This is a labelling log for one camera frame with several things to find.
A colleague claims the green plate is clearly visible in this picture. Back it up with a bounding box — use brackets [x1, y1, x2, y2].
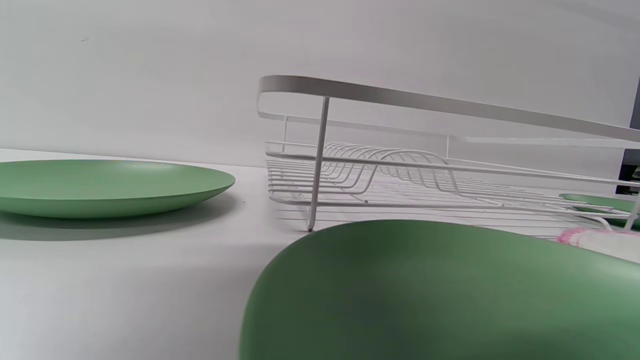
[239, 219, 640, 360]
[0, 159, 236, 219]
[558, 192, 640, 231]

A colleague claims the white wire dish rack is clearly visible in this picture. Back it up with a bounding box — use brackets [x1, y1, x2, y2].
[256, 75, 640, 234]

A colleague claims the white dish cloth pink edge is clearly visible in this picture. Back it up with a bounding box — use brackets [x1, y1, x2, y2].
[556, 227, 640, 264]

